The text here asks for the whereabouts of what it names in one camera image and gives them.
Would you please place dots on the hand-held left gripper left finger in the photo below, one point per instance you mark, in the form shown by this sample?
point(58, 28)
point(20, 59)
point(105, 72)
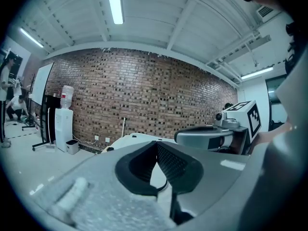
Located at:
point(134, 172)

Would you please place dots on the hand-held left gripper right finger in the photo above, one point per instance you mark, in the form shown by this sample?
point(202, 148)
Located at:
point(180, 172)

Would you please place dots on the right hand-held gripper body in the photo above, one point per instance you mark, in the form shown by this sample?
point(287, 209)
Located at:
point(240, 119)

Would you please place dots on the person's right forearm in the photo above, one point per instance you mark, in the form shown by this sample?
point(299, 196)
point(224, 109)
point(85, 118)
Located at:
point(269, 135)

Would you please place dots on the white rounded furniture piece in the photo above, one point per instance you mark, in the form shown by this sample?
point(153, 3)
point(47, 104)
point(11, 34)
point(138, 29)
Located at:
point(142, 141)

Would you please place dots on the dark glass door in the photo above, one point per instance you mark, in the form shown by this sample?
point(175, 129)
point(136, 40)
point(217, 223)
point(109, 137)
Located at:
point(276, 105)

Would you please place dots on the long ceiling tube light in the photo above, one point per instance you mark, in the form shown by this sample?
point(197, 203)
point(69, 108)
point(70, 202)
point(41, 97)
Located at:
point(31, 37)
point(257, 72)
point(115, 1)

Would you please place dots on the white waste bin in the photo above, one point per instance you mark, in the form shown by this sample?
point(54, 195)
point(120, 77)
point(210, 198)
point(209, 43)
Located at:
point(72, 147)

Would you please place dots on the white water dispenser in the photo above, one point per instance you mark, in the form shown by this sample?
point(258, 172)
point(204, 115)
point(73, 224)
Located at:
point(63, 129)

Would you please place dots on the clear water dispenser bottle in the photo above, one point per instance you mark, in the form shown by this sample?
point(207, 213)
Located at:
point(66, 96)

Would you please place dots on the black cabinet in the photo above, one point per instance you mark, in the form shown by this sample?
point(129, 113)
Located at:
point(51, 109)

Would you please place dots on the white ceiling air conditioner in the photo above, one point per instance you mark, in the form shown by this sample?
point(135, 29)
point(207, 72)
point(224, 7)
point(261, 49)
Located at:
point(267, 12)

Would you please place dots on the whiteboard on black stand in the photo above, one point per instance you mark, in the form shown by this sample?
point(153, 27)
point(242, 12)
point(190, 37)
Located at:
point(41, 83)

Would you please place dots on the white wall socket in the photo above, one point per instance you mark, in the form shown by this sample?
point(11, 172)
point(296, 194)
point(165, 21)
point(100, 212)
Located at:
point(107, 140)
point(96, 138)

